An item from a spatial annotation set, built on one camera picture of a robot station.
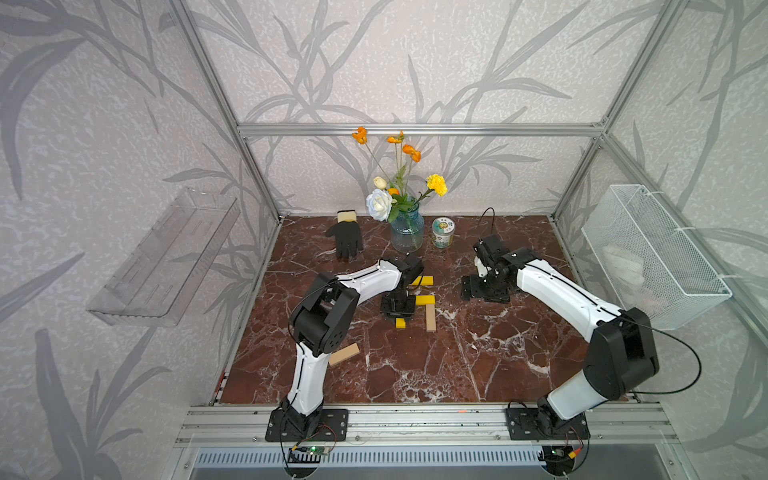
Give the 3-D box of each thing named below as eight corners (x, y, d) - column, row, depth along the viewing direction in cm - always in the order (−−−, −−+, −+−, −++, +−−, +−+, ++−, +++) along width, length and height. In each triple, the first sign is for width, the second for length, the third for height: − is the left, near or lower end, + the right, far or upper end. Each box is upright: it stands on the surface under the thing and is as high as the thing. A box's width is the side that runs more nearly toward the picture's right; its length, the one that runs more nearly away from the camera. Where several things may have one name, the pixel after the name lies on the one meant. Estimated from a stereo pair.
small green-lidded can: (432, 248, 112) (434, 234, 106) (431, 231, 118) (433, 216, 111) (453, 248, 112) (456, 234, 106) (450, 231, 118) (453, 216, 111)
